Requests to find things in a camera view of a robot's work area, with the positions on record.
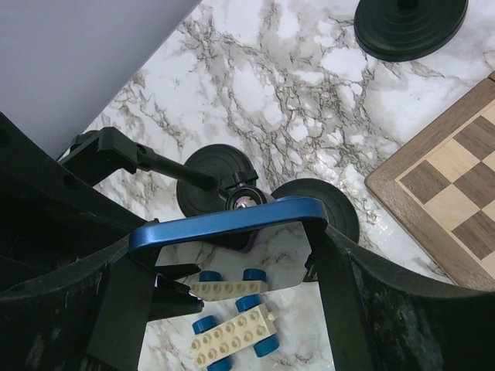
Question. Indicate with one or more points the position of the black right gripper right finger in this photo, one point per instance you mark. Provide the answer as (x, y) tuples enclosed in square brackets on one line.
[(382, 316)]

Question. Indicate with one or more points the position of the blue white toy block car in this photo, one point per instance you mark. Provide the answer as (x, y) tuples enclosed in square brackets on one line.
[(214, 342)]

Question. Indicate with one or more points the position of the black round phone stand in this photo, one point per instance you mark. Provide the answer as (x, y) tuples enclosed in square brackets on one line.
[(398, 31)]

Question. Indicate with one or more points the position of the blue phone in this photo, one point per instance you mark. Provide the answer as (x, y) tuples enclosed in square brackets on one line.
[(277, 237)]

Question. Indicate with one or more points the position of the wooden chessboard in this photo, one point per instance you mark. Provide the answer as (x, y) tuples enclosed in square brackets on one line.
[(440, 187)]

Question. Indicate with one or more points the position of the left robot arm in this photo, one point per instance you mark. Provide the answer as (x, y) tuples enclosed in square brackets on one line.
[(64, 246)]

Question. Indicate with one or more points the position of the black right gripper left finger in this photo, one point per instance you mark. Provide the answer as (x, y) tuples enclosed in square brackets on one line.
[(89, 315)]

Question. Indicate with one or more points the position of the black stand for pink phone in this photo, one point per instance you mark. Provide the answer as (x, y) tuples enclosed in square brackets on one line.
[(202, 182)]

